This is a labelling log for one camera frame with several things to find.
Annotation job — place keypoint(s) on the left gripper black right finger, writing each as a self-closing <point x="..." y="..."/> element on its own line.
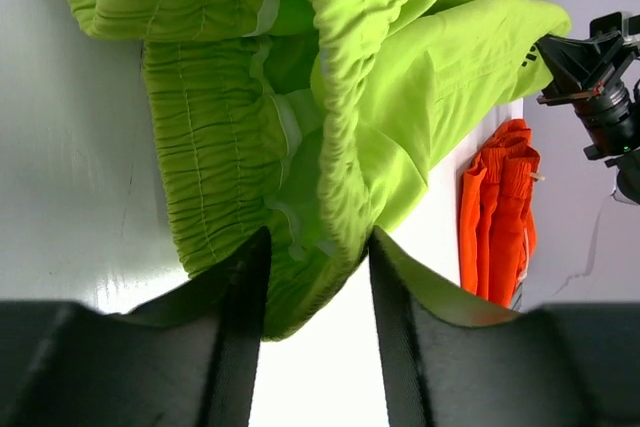
<point x="450" y="358"/>

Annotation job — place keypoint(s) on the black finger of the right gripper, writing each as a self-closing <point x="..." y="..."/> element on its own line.
<point x="584" y="70"/>

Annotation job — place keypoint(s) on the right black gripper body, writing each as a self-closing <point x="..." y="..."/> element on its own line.
<point x="612" y="122"/>

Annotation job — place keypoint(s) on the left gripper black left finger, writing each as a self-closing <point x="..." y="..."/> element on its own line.
<point x="186" y="358"/>

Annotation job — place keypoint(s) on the orange shorts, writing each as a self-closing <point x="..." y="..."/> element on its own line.
<point x="496" y="228"/>

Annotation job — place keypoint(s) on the lime green shorts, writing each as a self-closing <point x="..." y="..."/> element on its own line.
<point x="318" y="119"/>

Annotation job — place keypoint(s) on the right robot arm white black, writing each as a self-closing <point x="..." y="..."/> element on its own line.
<point x="627" y="165"/>

